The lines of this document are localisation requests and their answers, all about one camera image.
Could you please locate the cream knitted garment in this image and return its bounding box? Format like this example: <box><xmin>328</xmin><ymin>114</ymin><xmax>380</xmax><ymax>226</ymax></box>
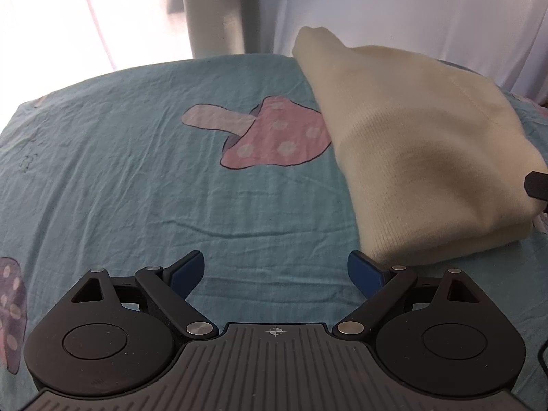
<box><xmin>292</xmin><ymin>27</ymin><xmax>547</xmax><ymax>265</ymax></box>

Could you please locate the teal mushroom print bedsheet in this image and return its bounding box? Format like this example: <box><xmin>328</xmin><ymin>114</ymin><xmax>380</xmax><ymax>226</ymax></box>
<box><xmin>0</xmin><ymin>53</ymin><xmax>548</xmax><ymax>411</ymax></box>

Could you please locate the white grey curtain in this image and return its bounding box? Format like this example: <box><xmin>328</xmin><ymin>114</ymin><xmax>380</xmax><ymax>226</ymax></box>
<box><xmin>167</xmin><ymin>0</ymin><xmax>547</xmax><ymax>103</ymax></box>

